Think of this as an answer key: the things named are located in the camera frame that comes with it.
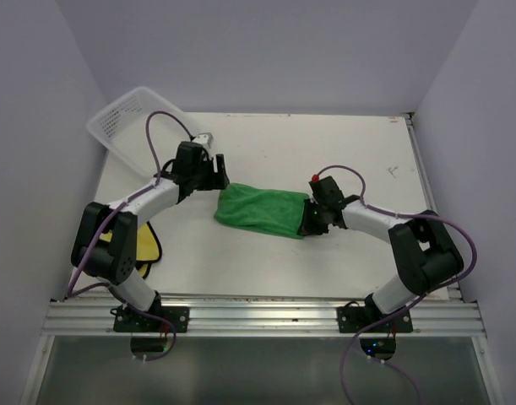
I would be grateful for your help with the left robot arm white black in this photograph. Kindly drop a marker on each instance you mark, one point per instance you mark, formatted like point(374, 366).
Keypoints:
point(105, 246)

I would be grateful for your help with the green microfiber towel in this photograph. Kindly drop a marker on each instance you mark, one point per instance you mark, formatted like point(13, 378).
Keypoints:
point(264, 211)

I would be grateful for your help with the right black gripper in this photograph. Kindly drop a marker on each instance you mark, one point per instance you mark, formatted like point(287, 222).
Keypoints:
point(307, 228)

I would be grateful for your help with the white plastic basket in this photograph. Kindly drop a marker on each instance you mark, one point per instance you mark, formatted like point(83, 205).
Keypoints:
point(120, 127)

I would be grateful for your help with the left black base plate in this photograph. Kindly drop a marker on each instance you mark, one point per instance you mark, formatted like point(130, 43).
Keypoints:
point(166, 319)

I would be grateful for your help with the yellow microfiber towel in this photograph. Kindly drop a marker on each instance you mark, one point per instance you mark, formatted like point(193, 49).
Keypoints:
point(149, 250)

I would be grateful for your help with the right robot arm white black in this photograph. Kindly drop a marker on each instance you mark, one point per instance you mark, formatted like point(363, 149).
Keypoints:
point(424, 253)

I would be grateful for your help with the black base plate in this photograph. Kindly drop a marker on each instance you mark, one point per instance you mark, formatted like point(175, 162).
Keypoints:
point(352, 317)
point(166, 319)

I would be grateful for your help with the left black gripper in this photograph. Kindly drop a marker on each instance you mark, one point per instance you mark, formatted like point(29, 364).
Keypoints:
point(217, 180)

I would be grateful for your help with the aluminium mounting rail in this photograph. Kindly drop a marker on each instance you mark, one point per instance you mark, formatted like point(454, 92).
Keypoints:
point(94, 315)

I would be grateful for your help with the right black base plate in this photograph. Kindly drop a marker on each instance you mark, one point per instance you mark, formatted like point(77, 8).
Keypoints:
point(352, 317)

